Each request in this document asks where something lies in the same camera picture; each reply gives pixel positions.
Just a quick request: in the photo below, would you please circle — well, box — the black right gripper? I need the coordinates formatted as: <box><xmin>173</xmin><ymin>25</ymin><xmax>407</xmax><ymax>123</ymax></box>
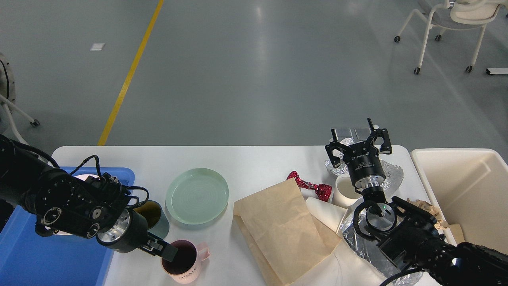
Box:
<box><xmin>325</xmin><ymin>118</ymin><xmax>393</xmax><ymax>189</ymax></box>

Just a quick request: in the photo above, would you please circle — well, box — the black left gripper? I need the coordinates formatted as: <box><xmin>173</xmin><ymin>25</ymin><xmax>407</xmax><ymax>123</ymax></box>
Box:
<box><xmin>96</xmin><ymin>209</ymin><xmax>178</xmax><ymax>262</ymax></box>

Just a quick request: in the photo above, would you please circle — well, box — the teal mug yellow inside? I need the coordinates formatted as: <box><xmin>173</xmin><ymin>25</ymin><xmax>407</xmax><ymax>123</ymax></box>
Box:
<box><xmin>133</xmin><ymin>200</ymin><xmax>170</xmax><ymax>239</ymax></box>

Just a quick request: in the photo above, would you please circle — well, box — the pink mug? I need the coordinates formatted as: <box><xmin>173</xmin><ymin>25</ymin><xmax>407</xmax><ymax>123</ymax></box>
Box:
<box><xmin>161</xmin><ymin>240</ymin><xmax>210</xmax><ymax>284</ymax></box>

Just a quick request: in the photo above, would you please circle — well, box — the green plate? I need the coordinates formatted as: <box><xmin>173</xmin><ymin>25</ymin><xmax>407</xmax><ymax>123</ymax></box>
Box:
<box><xmin>165</xmin><ymin>168</ymin><xmax>230</xmax><ymax>226</ymax></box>

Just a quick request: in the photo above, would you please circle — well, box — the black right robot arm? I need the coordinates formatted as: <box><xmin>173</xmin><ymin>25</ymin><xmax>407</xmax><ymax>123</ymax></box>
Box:
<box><xmin>325</xmin><ymin>119</ymin><xmax>508</xmax><ymax>286</ymax></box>

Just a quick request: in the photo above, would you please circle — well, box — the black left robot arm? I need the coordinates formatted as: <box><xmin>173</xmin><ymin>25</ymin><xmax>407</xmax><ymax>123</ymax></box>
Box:
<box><xmin>0</xmin><ymin>135</ymin><xmax>178</xmax><ymax>262</ymax></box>

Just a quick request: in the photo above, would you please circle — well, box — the grey floor plate right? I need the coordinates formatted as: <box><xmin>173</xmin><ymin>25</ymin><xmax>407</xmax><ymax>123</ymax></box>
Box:
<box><xmin>352</xmin><ymin>128</ymin><xmax>371</xmax><ymax>141</ymax></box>

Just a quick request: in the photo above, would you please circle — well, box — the grey floor plate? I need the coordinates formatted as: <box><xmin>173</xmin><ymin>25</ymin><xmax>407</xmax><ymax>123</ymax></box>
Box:
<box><xmin>352</xmin><ymin>128</ymin><xmax>371</xmax><ymax>141</ymax></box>
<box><xmin>331</xmin><ymin>128</ymin><xmax>353</xmax><ymax>141</ymax></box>

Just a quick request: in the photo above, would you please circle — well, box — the grey floor plate left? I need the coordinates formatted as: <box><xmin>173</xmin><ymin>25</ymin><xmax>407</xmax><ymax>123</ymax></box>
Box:
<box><xmin>331</xmin><ymin>128</ymin><xmax>353</xmax><ymax>141</ymax></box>

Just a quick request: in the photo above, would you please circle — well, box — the crumpled aluminium foil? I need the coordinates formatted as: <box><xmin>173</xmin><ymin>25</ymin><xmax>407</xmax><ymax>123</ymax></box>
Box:
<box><xmin>325</xmin><ymin>138</ymin><xmax>404</xmax><ymax>201</ymax></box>

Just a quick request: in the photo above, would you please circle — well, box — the white paper cup upright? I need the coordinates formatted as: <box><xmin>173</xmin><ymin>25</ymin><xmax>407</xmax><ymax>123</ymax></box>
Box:
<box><xmin>331</xmin><ymin>174</ymin><xmax>362</xmax><ymax>208</ymax></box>

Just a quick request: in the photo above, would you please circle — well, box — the red foil candy wrapper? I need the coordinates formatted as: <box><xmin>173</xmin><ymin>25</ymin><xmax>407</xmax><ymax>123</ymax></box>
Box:
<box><xmin>286</xmin><ymin>171</ymin><xmax>333</xmax><ymax>202</ymax></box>

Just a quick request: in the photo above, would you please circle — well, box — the white paper cup lying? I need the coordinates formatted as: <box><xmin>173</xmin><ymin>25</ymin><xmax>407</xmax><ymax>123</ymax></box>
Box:
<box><xmin>305</xmin><ymin>197</ymin><xmax>348</xmax><ymax>234</ymax></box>

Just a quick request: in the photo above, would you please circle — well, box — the aluminium foil tray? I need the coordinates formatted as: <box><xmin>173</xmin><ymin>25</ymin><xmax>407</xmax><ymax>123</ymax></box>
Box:
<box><xmin>338</xmin><ymin>199</ymin><xmax>423</xmax><ymax>286</ymax></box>

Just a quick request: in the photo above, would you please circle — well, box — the pink plate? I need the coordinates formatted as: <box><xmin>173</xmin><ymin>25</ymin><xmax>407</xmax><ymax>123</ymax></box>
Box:
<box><xmin>55</xmin><ymin>174</ymin><xmax>99</xmax><ymax>236</ymax></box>

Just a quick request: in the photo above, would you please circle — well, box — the crumpled brown paper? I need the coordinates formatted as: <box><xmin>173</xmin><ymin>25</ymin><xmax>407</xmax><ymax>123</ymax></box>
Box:
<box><xmin>406</xmin><ymin>198</ymin><xmax>450</xmax><ymax>230</ymax></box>

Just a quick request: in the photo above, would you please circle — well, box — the brown paper bag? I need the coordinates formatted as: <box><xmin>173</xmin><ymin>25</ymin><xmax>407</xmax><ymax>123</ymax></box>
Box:
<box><xmin>233</xmin><ymin>178</ymin><xmax>341</xmax><ymax>286</ymax></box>

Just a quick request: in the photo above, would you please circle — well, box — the cream plastic bin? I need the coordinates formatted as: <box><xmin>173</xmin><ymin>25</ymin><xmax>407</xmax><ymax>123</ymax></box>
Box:
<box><xmin>410</xmin><ymin>148</ymin><xmax>508</xmax><ymax>253</ymax></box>

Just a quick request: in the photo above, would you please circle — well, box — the blue plastic tray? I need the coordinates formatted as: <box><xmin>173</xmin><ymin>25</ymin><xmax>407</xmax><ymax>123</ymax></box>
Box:
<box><xmin>0</xmin><ymin>166</ymin><xmax>135</xmax><ymax>286</ymax></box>

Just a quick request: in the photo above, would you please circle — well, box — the white bar on floor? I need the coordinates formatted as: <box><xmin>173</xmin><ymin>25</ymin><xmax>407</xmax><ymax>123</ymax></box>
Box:
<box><xmin>485</xmin><ymin>68</ymin><xmax>508</xmax><ymax>75</ymax></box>

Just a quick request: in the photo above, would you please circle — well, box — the white rolling chair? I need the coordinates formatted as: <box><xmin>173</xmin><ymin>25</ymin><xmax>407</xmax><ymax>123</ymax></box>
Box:
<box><xmin>394</xmin><ymin>0</ymin><xmax>507</xmax><ymax>75</ymax></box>

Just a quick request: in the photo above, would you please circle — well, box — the white floor tag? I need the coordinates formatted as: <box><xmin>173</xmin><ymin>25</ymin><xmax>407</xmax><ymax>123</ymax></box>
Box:
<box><xmin>89</xmin><ymin>43</ymin><xmax>105</xmax><ymax>51</ymax></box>

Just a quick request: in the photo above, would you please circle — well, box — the white chair left edge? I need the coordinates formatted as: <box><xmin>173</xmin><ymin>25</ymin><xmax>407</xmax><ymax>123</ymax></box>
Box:
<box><xmin>0</xmin><ymin>53</ymin><xmax>40</xmax><ymax>145</ymax></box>

